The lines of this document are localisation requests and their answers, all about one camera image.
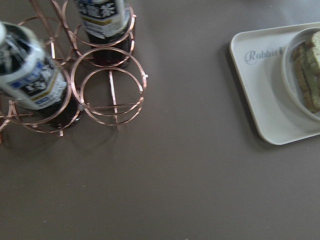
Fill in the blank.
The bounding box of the white round plate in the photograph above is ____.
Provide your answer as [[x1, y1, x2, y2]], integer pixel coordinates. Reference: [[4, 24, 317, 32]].
[[281, 28, 320, 122]]

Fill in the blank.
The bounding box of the bread slice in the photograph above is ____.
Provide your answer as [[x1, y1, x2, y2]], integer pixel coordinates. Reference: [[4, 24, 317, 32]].
[[291, 42, 314, 112], [302, 31, 320, 113]]

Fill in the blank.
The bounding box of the cream rabbit tray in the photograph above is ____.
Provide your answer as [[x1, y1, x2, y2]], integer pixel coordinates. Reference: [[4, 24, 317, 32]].
[[230, 22, 320, 145]]

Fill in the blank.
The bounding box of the right tea bottle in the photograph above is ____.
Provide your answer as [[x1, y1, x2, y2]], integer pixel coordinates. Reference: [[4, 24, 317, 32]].
[[75, 0, 131, 68]]

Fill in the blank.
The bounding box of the tea bottle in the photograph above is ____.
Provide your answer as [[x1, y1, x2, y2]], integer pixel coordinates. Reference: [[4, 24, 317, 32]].
[[0, 22, 81, 130], [75, 0, 131, 68]]

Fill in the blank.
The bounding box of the front tea bottle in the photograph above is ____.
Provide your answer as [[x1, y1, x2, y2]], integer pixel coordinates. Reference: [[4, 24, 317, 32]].
[[0, 22, 81, 130]]

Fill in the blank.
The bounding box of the bread slice on plate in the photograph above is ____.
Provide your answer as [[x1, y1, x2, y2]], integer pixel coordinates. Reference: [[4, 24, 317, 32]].
[[291, 42, 314, 112]]

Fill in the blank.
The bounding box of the copper wire bottle rack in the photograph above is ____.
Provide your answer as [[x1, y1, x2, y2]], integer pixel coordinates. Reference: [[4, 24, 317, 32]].
[[0, 0, 148, 136]]

